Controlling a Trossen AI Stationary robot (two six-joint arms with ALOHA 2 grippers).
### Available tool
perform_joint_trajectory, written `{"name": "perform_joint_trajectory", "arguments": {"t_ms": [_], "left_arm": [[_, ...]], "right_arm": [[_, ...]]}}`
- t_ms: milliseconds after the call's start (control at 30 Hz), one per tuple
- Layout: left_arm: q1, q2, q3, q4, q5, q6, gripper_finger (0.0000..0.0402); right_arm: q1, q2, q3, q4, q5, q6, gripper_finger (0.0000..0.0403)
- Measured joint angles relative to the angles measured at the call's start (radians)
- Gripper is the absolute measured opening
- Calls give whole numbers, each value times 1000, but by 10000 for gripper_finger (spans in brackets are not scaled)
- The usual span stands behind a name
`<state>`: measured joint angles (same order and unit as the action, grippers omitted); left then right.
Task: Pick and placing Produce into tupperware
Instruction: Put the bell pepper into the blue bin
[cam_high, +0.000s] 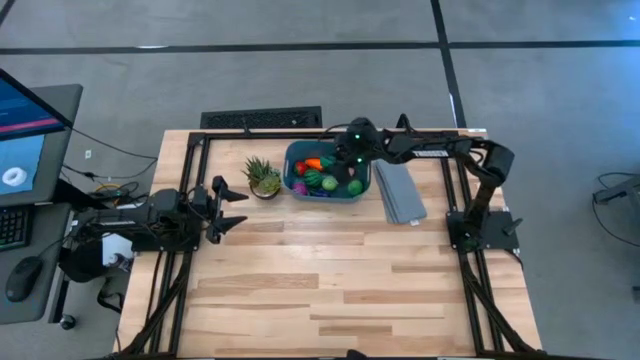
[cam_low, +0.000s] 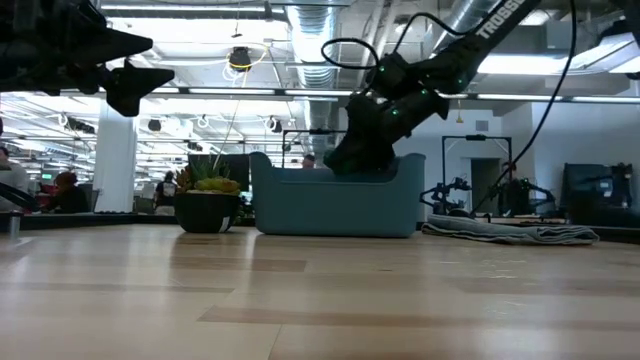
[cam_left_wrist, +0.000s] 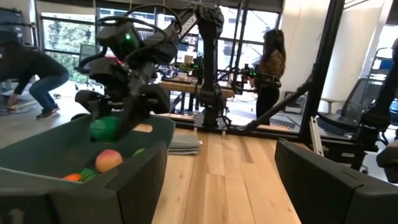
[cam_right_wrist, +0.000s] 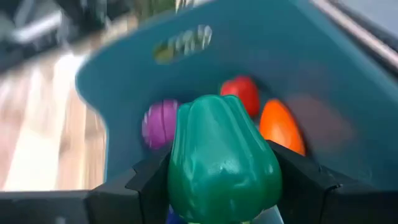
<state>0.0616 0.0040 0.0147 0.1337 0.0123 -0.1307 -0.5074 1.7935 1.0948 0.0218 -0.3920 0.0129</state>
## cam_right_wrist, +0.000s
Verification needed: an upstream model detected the dark green toy pepper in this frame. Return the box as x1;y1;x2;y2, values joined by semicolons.
167;95;283;224

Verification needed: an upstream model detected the orange toy carrot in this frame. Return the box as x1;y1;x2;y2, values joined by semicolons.
259;98;307;156

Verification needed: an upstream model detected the red green toy tomato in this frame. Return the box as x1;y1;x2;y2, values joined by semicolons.
220;75;261;118

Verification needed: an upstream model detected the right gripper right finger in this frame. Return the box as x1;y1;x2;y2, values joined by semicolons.
267;141;398;224

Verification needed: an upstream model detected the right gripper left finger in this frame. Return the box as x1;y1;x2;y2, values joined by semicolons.
88;146;175;224

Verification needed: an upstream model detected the teal plastic bin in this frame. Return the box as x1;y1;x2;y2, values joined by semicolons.
75;0;398;190

